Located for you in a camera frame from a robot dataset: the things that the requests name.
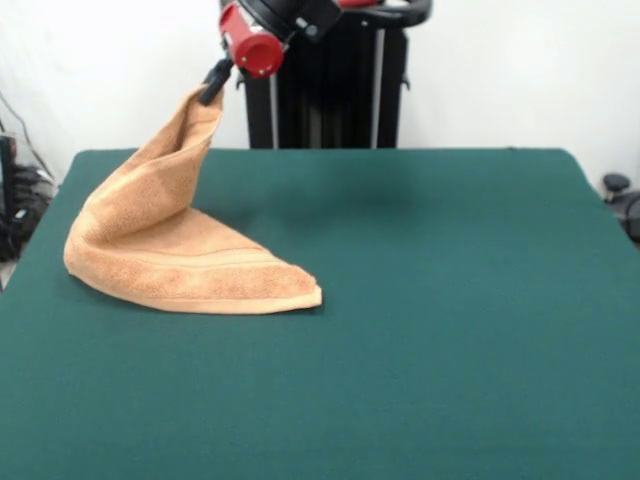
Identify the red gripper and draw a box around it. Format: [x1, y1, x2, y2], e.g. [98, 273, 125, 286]
[198, 2, 287, 106]

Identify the tan terry towel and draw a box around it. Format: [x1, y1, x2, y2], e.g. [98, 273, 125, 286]
[62, 83, 324, 316]

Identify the black equipment box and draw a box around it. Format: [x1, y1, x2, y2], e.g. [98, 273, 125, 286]
[0, 133, 21, 221]

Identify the dark green tablecloth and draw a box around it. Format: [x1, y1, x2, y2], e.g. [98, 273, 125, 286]
[0, 146, 640, 480]

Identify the grey stand base black knob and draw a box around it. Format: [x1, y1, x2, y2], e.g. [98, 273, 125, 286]
[602, 172, 640, 236]

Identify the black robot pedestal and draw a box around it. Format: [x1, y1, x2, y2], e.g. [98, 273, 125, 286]
[235, 0, 434, 150]

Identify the grey wall cable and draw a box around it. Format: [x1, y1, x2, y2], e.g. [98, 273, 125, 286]
[0, 92, 54, 181]

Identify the black cable bundle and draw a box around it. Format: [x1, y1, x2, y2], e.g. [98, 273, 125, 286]
[0, 164, 56, 264]

